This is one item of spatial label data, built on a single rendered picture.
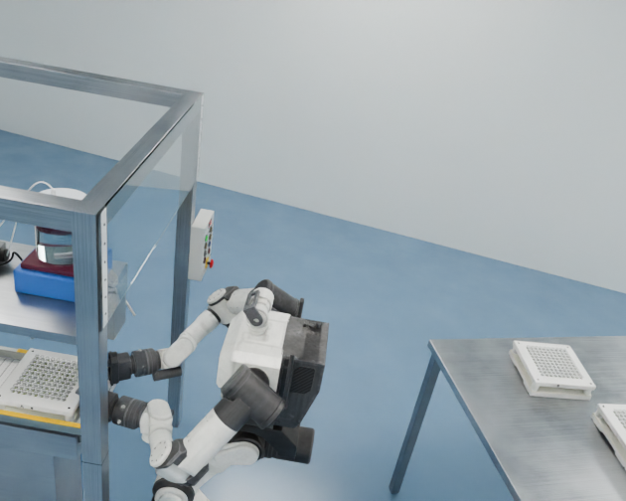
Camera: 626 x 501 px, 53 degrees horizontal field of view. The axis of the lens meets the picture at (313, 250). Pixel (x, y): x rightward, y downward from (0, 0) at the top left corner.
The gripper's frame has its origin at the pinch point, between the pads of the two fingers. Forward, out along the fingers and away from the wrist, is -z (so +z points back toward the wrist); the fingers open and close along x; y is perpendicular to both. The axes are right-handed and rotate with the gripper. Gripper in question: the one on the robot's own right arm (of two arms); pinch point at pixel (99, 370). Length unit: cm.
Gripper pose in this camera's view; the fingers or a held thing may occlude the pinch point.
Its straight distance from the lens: 219.0
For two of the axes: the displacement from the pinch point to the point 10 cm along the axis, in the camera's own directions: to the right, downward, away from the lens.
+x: -1.6, 8.5, 5.0
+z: 8.8, -1.0, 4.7
